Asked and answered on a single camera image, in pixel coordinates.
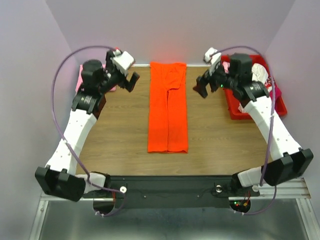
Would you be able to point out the orange t-shirt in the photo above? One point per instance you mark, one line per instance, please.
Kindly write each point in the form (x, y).
(168, 120)

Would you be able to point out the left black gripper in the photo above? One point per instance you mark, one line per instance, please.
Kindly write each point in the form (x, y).
(129, 86)

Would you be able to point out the white garment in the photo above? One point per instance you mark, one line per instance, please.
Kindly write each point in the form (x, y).
(260, 74)

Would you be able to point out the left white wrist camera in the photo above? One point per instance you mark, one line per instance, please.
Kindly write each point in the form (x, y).
(123, 61)

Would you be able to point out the light pink garment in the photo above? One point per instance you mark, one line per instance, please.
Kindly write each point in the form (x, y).
(226, 66)

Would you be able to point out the red plastic bin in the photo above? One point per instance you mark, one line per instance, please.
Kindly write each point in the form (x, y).
(233, 103)

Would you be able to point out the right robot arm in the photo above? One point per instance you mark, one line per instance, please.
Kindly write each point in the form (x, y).
(289, 159)

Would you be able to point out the folded pink t-shirt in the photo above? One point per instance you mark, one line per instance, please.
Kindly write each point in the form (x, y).
(80, 81)

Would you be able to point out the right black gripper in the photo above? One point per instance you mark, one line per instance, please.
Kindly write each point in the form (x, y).
(201, 81)

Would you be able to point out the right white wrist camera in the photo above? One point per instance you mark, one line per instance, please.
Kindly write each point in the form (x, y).
(212, 57)

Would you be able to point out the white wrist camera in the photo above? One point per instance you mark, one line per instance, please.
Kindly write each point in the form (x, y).
(123, 61)
(212, 57)

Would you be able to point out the magenta garment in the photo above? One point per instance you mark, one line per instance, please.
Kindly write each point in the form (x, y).
(275, 92)

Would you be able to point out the aluminium rail frame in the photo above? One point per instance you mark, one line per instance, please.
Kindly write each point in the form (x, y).
(217, 145)

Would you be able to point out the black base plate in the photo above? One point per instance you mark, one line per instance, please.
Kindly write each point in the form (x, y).
(180, 191)

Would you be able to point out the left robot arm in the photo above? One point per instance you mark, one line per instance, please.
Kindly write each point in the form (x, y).
(58, 177)

